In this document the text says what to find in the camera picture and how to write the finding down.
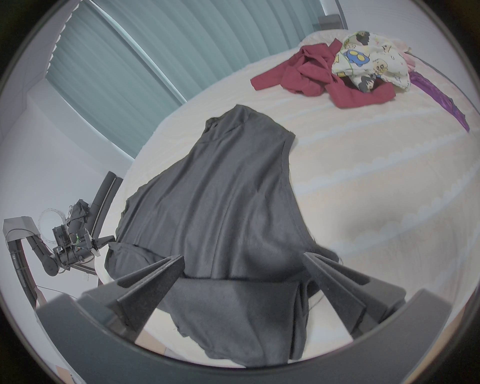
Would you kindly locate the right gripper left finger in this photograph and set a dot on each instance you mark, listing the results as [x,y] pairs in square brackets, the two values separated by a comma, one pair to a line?
[150,285]

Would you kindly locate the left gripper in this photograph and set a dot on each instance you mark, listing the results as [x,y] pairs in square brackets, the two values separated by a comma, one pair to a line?
[82,250]

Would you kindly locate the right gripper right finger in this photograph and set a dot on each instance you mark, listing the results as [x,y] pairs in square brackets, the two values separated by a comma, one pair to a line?
[345,292]

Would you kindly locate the black garment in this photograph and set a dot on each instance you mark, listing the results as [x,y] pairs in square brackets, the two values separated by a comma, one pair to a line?
[225,206]

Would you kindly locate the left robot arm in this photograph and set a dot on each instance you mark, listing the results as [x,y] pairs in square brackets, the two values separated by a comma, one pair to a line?
[20,228]

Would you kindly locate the bed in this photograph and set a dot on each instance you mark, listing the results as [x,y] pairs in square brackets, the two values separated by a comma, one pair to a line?
[375,168]

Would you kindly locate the round white mirror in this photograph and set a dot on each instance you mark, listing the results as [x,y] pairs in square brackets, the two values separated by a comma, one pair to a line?
[43,217]

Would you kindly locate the blue-green curtain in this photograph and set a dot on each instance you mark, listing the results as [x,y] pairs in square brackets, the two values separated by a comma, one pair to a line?
[105,93]
[225,37]

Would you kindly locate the purple garment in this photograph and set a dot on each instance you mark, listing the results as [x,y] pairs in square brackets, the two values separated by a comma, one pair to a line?
[442,101]

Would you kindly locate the dark red garment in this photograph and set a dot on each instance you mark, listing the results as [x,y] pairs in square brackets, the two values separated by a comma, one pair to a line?
[300,75]

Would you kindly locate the white printed pyjama top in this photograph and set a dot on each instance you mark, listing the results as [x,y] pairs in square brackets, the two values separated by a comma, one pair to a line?
[375,60]

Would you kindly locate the pink garment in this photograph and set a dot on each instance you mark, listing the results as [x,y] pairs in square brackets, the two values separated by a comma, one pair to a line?
[408,58]

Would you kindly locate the cream pillow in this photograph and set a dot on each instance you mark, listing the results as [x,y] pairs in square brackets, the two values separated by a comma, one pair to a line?
[318,39]

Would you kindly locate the grey bedside table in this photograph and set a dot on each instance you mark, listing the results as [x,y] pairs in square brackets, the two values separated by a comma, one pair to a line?
[330,21]

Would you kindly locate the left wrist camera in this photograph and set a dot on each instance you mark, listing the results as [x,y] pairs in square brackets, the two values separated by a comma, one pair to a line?
[62,235]

